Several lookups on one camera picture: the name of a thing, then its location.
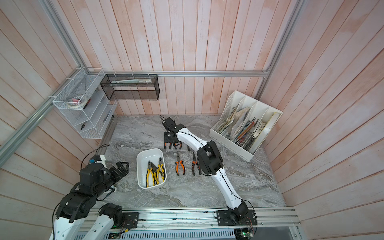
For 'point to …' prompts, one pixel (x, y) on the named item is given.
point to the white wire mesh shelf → (90, 121)
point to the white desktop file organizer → (245, 125)
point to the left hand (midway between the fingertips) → (123, 169)
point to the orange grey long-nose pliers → (177, 166)
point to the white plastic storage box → (143, 157)
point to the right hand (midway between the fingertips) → (167, 138)
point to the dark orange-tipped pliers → (188, 148)
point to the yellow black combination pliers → (150, 169)
